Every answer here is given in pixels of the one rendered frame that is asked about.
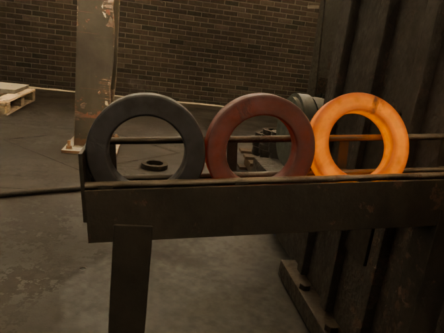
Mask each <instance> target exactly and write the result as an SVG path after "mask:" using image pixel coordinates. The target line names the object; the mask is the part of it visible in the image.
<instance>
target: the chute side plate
mask: <svg viewBox="0 0 444 333"><path fill-rule="evenodd" d="M85 207H86V217H87V234H88V243H96V242H113V232H114V224H121V225H151V226H153V234H152V240H161V239H187V238H201V237H227V236H240V235H266V234H280V233H306V232H319V231H345V230H358V229H384V228H397V227H423V226H436V225H437V221H438V219H439V214H440V211H441V210H444V179H432V180H389V181H367V182H324V183H302V184H259V185H238V186H194V187H173V188H130V189H108V190H85Z"/></svg>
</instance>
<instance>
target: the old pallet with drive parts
mask: <svg viewBox="0 0 444 333"><path fill-rule="evenodd" d="M11 101H12V106H11V105H10V102H11ZM34 101H35V89H25V90H23V91H21V92H18V93H16V94H7V93H1V92H0V116H8V115H9V114H11V113H13V112H15V111H16V110H18V109H20V108H22V107H23V106H26V105H27V104H30V103H31V102H34Z"/></svg>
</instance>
